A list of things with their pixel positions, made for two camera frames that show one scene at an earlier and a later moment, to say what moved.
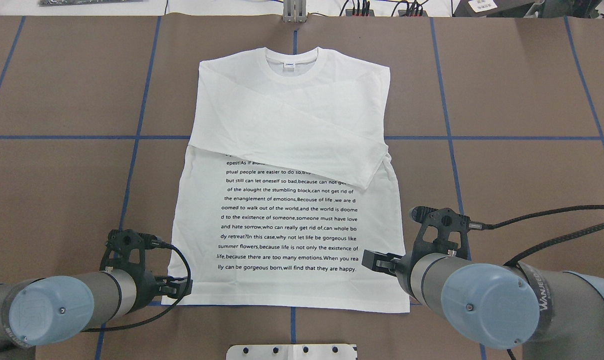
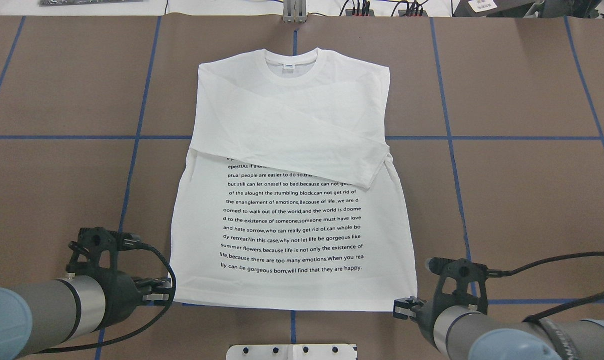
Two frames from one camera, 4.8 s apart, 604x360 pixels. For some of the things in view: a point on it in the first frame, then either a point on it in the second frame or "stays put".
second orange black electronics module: [413, 13] stays put
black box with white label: [491, 8] stays put
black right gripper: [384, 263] → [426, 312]
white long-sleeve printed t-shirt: [287, 179] stays put
